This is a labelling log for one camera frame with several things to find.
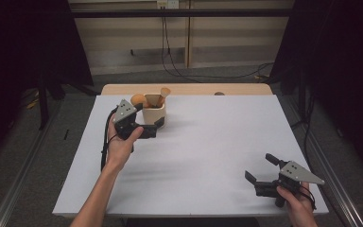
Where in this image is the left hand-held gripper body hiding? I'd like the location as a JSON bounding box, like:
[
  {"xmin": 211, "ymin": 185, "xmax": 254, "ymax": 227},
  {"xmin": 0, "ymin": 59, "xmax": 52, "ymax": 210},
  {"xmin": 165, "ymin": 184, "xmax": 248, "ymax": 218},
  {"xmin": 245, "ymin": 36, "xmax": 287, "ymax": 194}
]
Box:
[{"xmin": 112, "ymin": 98, "xmax": 145, "ymax": 142}]

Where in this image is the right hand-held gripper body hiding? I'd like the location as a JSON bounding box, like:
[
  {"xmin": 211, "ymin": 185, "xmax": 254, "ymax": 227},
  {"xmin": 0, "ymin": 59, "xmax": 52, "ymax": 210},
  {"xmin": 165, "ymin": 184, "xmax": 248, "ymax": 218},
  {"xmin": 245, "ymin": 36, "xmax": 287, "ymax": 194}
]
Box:
[{"xmin": 253, "ymin": 160, "xmax": 326, "ymax": 208}]

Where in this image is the cream square cup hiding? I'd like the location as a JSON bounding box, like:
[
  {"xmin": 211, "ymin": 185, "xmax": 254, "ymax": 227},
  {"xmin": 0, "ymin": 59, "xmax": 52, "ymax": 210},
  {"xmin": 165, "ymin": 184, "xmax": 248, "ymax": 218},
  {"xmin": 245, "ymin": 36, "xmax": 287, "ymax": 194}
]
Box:
[{"xmin": 142, "ymin": 93, "xmax": 167, "ymax": 129}]

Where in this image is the person's right hand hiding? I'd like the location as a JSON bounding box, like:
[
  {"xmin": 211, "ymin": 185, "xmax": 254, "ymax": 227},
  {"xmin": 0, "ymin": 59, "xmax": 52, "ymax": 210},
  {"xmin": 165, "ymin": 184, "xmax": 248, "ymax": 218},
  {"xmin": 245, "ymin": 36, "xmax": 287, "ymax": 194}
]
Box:
[{"xmin": 276, "ymin": 183, "xmax": 317, "ymax": 222}]

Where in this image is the person's left hand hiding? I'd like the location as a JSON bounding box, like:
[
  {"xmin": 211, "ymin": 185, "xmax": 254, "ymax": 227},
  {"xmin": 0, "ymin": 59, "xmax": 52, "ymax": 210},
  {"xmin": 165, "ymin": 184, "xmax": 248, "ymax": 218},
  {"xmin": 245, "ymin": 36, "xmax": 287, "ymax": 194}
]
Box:
[{"xmin": 105, "ymin": 122, "xmax": 146, "ymax": 173}]

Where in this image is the white table cover sheet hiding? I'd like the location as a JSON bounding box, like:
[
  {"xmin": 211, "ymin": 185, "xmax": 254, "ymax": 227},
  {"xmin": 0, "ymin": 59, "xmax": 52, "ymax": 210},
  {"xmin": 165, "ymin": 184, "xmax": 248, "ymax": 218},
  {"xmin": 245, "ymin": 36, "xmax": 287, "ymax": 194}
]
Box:
[{"xmin": 52, "ymin": 94, "xmax": 330, "ymax": 218}]

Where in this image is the wooden table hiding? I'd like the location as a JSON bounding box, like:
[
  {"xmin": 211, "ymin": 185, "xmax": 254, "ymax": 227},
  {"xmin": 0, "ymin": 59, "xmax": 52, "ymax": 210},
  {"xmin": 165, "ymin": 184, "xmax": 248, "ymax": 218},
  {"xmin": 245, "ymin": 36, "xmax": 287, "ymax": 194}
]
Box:
[{"xmin": 100, "ymin": 83, "xmax": 273, "ymax": 96}]

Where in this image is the black metal stand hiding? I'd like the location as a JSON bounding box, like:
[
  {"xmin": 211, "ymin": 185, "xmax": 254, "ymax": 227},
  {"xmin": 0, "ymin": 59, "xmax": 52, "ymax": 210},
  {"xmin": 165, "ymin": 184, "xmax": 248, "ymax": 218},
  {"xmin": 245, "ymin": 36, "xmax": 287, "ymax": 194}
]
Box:
[{"xmin": 37, "ymin": 74, "xmax": 50, "ymax": 131}]

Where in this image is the white power outlet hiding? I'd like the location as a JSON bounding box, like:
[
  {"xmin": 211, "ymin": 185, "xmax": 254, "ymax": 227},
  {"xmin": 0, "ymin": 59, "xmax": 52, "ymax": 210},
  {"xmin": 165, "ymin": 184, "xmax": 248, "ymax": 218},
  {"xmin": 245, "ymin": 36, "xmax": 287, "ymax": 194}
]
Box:
[{"xmin": 156, "ymin": 0, "xmax": 180, "ymax": 9}]

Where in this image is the black curtain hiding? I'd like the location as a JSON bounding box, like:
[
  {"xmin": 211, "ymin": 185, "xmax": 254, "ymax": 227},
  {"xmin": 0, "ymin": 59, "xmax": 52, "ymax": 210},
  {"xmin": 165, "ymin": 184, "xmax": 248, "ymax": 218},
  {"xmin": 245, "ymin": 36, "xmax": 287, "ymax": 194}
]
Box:
[
  {"xmin": 268, "ymin": 0, "xmax": 363, "ymax": 178},
  {"xmin": 0, "ymin": 0, "xmax": 95, "ymax": 165}
]

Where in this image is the black floor cable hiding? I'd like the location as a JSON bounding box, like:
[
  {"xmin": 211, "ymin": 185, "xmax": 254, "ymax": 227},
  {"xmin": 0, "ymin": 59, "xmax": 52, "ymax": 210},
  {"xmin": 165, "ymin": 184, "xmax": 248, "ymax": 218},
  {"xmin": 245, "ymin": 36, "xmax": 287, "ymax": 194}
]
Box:
[{"xmin": 291, "ymin": 94, "xmax": 317, "ymax": 166}]

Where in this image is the left hand-held gripper cable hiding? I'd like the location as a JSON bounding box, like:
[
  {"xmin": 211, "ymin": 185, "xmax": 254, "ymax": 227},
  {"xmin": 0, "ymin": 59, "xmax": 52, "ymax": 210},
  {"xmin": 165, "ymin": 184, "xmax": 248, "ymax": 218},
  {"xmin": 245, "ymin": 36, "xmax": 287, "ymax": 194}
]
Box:
[{"xmin": 99, "ymin": 107, "xmax": 121, "ymax": 173}]

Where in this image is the aluminium floor rail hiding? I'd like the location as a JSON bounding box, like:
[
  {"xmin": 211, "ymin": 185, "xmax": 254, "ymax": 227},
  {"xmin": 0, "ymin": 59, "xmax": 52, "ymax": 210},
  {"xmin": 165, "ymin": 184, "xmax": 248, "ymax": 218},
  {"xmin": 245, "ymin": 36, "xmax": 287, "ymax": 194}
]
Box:
[
  {"xmin": 277, "ymin": 94, "xmax": 363, "ymax": 227},
  {"xmin": 0, "ymin": 103, "xmax": 64, "ymax": 227}
]

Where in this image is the black power cable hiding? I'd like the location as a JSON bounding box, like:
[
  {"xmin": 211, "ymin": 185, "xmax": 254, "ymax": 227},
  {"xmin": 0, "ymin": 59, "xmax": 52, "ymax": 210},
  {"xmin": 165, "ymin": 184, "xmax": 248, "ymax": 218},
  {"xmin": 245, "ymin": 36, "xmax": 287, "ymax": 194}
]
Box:
[
  {"xmin": 161, "ymin": 8, "xmax": 275, "ymax": 79},
  {"xmin": 164, "ymin": 15, "xmax": 202, "ymax": 83}
]

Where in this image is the yellow floor cable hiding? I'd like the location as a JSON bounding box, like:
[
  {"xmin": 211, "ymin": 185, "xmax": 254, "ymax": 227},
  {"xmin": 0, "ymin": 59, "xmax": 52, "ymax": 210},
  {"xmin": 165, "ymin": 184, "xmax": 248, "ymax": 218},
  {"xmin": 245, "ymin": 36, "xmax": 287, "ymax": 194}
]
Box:
[{"xmin": 26, "ymin": 97, "xmax": 41, "ymax": 110}]

